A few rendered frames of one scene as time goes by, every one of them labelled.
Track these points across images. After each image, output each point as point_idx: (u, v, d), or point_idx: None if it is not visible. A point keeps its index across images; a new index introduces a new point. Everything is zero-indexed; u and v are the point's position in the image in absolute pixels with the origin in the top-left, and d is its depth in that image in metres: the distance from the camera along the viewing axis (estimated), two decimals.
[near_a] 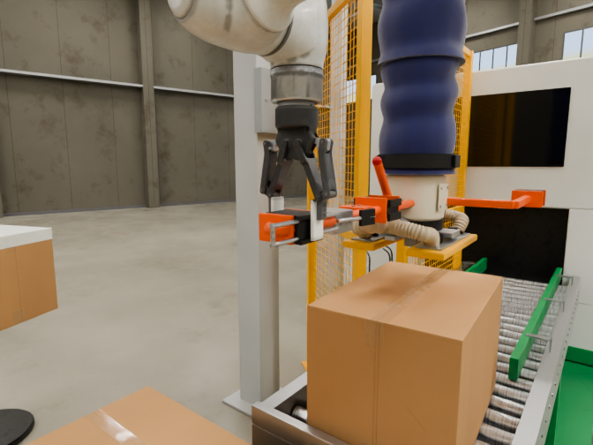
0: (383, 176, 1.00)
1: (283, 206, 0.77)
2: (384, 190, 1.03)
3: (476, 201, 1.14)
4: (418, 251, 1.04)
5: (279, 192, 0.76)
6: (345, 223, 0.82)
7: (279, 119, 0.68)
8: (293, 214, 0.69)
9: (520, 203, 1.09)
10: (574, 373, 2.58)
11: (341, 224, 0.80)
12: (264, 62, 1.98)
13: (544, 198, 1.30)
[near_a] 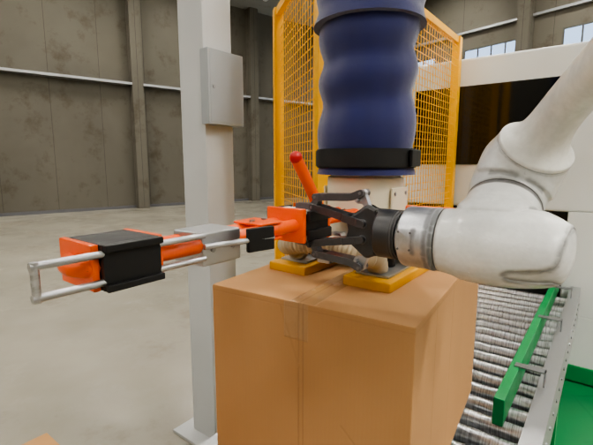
0: (306, 177, 0.73)
1: None
2: (311, 197, 0.76)
3: None
4: (358, 278, 0.78)
5: (315, 239, 0.70)
6: (223, 249, 0.56)
7: None
8: (98, 243, 0.42)
9: None
10: (574, 396, 2.31)
11: (213, 251, 0.54)
12: (213, 41, 1.71)
13: None
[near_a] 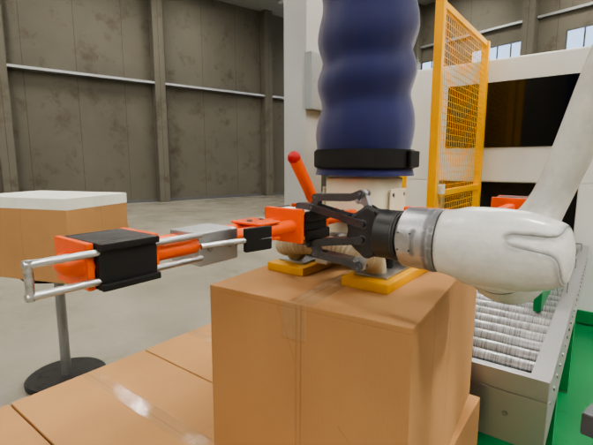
0: (304, 177, 0.73)
1: None
2: (309, 197, 0.76)
3: None
4: (356, 279, 0.77)
5: (315, 239, 0.70)
6: (221, 249, 0.55)
7: None
8: (93, 241, 0.42)
9: None
10: (583, 333, 2.85)
11: (210, 251, 0.54)
12: (312, 47, 2.25)
13: None
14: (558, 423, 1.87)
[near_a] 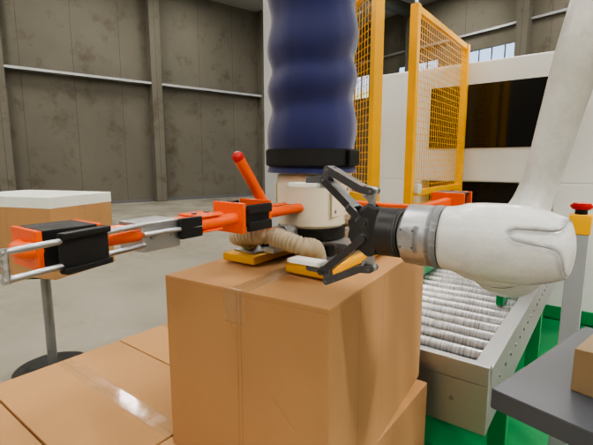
0: (248, 175, 0.81)
1: (311, 261, 0.71)
2: (254, 192, 0.84)
3: (378, 206, 0.95)
4: (298, 266, 0.86)
5: (325, 266, 0.70)
6: (163, 237, 0.64)
7: None
8: (42, 230, 0.50)
9: None
10: (559, 328, 2.93)
11: (153, 239, 0.62)
12: None
13: (470, 200, 1.12)
14: None
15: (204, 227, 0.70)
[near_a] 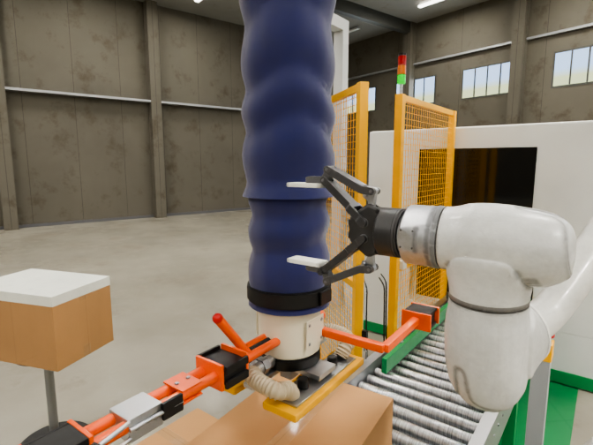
0: (228, 331, 0.91)
1: (311, 261, 0.71)
2: (233, 343, 0.94)
3: (348, 338, 1.05)
4: (273, 406, 0.95)
5: (325, 266, 0.70)
6: (147, 424, 0.73)
7: None
8: None
9: (389, 347, 1.00)
10: None
11: (138, 430, 0.71)
12: None
13: (438, 316, 1.21)
14: None
15: (185, 399, 0.80)
